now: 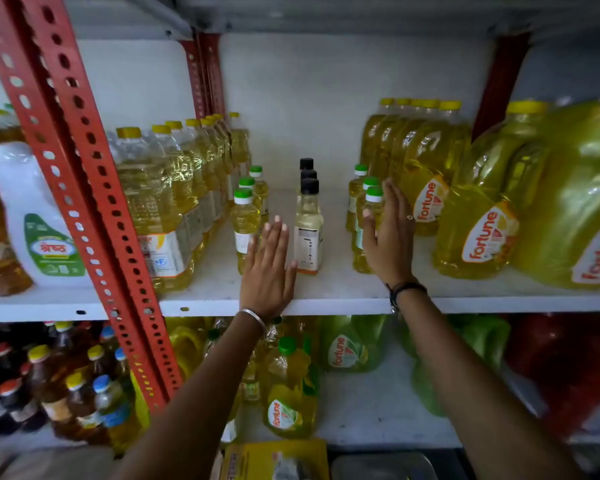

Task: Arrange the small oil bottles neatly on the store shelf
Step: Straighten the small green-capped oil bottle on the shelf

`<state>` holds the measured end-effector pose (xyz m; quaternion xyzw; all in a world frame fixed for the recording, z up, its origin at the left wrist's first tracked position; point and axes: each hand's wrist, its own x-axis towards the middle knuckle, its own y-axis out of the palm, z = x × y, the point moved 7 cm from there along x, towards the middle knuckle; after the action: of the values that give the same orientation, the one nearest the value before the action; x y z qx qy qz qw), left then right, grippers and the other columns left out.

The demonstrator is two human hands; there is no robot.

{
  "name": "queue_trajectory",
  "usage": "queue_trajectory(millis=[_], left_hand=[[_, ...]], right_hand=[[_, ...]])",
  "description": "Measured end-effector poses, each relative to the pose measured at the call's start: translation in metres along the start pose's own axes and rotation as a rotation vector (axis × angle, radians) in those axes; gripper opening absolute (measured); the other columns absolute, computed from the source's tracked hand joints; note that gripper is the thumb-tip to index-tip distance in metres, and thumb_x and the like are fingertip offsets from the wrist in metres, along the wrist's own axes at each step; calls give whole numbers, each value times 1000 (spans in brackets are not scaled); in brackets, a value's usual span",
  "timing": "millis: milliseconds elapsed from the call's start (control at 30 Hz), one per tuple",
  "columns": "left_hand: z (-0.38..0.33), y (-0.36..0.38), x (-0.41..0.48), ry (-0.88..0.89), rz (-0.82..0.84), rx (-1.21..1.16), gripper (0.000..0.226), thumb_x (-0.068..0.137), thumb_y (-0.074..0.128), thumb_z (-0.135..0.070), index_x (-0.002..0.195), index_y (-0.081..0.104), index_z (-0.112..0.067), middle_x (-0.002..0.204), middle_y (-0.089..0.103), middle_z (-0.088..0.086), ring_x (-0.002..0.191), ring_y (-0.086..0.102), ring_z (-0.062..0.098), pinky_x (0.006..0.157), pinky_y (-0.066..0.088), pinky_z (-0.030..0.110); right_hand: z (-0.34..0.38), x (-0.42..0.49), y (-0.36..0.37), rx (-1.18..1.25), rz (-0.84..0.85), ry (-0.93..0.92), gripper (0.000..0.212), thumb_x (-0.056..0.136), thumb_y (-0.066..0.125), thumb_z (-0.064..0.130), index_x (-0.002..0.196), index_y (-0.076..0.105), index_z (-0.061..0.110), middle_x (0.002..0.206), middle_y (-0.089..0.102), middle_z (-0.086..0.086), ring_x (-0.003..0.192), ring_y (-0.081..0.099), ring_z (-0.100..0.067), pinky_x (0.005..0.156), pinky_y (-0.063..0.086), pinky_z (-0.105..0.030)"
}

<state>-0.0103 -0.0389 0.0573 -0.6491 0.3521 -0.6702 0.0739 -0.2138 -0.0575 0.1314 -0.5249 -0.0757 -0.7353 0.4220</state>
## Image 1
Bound green Fortune jug shelf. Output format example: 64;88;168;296
319;315;387;373

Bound red containers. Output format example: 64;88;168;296
505;314;600;438

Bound cluster of dark mixed-cap bottles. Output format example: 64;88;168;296
0;320;143;453

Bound person's right forearm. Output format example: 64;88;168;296
395;288;586;480

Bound Fortune bottle shelf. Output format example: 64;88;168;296
261;337;321;439

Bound silver bangle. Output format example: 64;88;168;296
237;308;267;341

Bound black cord bracelet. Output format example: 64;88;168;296
385;281;429;314

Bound red perforated shelf post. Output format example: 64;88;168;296
179;39;206;121
199;33;227;118
15;0;183;395
472;32;531;141
0;0;153;415

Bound person's left forearm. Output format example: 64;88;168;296
111;312;281;480

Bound row of yellow-cap oil bottles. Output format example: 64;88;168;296
107;112;253;295

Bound huge yellow oil jug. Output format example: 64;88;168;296
509;97;600;291

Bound white shelf board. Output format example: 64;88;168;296
0;287;109;323
157;187;600;318
62;0;600;43
235;339;600;451

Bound row of pale green-cap bottles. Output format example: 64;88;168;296
0;103;26;168

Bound small green-cap oil bottle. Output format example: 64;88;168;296
229;187;262;275
352;186;385;275
345;164;370;233
355;176;381;235
237;176;266;231
249;165;270;228

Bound person's right hand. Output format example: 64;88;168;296
361;178;419;289

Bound yellow jug with handle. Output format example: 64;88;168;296
165;317;216;381

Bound person's left hand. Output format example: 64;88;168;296
239;216;299;323

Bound grey tray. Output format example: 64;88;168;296
329;452;439;480

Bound yellow package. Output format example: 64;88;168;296
219;439;331;480

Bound tiny yellow oil bottle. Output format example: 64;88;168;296
239;344;262;403

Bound large yellow-cap oil jug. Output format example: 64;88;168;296
432;99;553;281

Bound white jug with green label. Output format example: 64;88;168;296
0;141;93;291

